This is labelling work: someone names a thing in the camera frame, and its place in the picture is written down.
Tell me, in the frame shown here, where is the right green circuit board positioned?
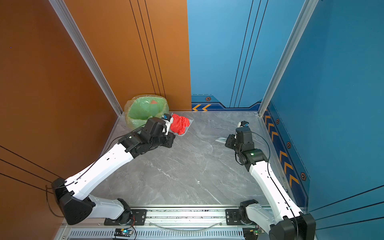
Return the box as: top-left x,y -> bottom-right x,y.
243,228 -> 265,240

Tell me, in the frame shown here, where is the red paper ball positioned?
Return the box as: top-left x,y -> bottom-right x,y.
170,113 -> 191,135

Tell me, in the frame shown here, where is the left aluminium corner post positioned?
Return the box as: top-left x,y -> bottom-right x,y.
49,0 -> 123,116

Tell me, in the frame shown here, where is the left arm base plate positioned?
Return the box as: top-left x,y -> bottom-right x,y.
104,209 -> 147,226

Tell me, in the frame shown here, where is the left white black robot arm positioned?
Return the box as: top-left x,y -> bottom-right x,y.
51,114 -> 175,225

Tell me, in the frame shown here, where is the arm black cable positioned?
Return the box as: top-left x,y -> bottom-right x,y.
235,131 -> 300,240
44,127 -> 145,218

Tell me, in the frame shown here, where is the right aluminium corner post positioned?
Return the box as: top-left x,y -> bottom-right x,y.
258,0 -> 319,118

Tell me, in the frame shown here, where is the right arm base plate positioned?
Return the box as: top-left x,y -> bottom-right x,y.
225,208 -> 267,226

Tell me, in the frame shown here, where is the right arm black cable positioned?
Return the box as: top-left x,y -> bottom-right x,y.
235,131 -> 300,240

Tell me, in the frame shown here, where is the aluminium corner post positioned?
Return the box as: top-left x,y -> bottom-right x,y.
258,0 -> 319,118
49,0 -> 123,116

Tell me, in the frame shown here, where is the green circuit board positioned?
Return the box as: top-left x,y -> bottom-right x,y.
114,228 -> 135,238
243,228 -> 265,240

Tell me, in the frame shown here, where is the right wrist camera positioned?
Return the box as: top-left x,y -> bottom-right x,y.
238,121 -> 249,128

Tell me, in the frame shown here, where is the left green circuit board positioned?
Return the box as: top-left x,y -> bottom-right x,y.
114,228 -> 135,238

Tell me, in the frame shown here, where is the grey-blue hand brush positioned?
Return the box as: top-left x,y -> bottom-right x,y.
215,138 -> 227,144

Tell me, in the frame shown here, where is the aluminium front rail frame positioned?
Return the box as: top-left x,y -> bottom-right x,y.
55,205 -> 269,240

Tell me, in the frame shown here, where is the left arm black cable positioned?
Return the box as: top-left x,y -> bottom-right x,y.
44,127 -> 145,218

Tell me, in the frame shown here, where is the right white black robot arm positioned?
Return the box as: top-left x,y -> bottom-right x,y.
225,122 -> 316,240

